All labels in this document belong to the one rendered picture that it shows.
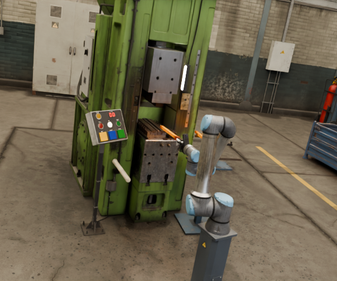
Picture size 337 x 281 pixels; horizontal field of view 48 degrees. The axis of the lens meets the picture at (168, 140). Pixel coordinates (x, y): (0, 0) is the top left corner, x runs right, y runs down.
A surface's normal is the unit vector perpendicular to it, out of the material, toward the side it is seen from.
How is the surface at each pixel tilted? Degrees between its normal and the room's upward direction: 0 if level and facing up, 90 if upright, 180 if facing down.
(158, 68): 90
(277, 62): 90
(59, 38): 90
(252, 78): 90
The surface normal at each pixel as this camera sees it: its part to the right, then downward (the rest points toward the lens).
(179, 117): 0.40, 0.33
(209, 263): -0.21, 0.27
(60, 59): 0.19, 0.32
